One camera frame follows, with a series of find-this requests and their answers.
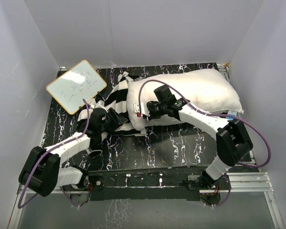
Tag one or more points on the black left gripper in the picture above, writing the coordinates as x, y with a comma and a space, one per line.
117, 120

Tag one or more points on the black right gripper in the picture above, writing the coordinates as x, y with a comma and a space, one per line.
150, 115

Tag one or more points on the black white striped pillowcase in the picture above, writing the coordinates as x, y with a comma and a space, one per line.
116, 100

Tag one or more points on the white pillow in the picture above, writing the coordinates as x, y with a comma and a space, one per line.
206, 88

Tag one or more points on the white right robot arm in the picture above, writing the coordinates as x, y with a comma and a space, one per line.
232, 139

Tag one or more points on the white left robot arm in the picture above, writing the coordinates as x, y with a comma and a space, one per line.
43, 171

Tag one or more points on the yellow framed whiteboard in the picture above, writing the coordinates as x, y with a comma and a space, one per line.
78, 84

